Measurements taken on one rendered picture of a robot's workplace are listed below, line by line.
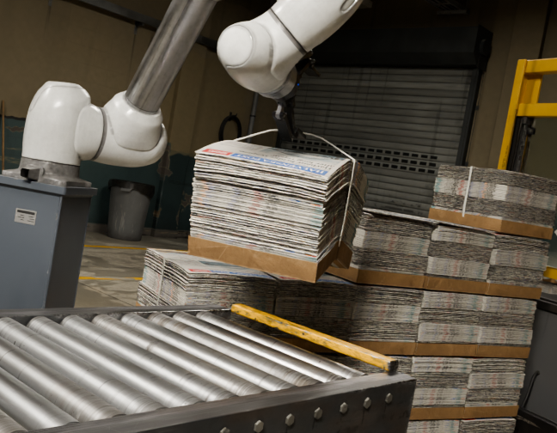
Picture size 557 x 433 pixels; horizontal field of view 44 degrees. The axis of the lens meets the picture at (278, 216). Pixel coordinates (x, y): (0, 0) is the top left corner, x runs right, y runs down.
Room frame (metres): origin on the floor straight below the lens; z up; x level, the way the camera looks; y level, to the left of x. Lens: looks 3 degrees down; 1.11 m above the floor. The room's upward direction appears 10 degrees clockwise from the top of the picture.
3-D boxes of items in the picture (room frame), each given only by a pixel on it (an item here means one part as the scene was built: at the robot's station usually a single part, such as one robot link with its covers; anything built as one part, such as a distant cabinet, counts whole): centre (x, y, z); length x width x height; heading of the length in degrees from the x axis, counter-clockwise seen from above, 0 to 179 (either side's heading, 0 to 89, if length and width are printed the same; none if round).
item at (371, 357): (1.40, -0.10, 0.81); 0.43 x 0.03 x 0.02; 48
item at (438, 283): (2.53, -0.56, 0.86); 0.38 x 0.29 x 0.04; 32
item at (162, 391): (1.06, 0.23, 0.77); 0.47 x 0.05 x 0.05; 48
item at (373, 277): (2.37, -0.30, 0.86); 0.38 x 0.29 x 0.04; 32
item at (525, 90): (3.18, -1.02, 0.97); 0.09 x 0.09 x 1.75; 31
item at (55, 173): (1.85, 0.64, 1.03); 0.22 x 0.18 x 0.06; 172
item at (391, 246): (2.38, -0.30, 0.95); 0.38 x 0.29 x 0.23; 32
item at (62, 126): (1.88, 0.63, 1.17); 0.18 x 0.16 x 0.22; 129
